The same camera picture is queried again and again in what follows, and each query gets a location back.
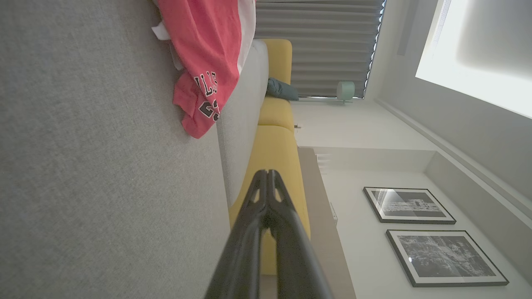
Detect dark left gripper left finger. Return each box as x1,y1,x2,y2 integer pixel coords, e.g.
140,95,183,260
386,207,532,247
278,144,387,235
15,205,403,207
204,169,268,299

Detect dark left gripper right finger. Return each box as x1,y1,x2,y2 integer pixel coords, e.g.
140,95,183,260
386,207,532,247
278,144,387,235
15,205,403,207
267,169,334,299

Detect red shirt white sleeves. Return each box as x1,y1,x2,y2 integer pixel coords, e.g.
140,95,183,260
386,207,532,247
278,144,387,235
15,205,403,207
152,0,256,140

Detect large yellow sofa back cushion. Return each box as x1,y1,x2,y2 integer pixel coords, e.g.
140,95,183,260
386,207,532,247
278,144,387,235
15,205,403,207
229,125,311,275

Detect grey sofa seat cushion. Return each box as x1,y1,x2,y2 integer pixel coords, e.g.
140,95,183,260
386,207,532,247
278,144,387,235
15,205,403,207
216,39,270,208

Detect small black framed picture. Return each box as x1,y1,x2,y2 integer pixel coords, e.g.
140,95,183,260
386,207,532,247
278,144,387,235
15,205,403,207
363,186,457,225

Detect narrow yellow sofa back cushion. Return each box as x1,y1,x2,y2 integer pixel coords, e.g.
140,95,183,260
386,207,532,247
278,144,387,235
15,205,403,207
258,97,295,133

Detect large black framed picture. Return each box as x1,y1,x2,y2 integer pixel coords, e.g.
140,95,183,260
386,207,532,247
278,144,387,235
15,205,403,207
386,229,510,288

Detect teal throw pillow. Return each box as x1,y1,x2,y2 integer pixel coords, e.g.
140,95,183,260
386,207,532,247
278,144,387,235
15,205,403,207
266,78,300,101

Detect mint green lamp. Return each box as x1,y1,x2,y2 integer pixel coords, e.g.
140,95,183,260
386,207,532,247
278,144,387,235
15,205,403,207
336,81,356,103

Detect yellow sofa armrest cushion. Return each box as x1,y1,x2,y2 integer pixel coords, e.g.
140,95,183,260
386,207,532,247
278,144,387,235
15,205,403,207
261,39,293,86

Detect grey pleated curtain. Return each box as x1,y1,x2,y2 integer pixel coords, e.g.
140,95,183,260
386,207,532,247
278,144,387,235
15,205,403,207
255,0,386,99

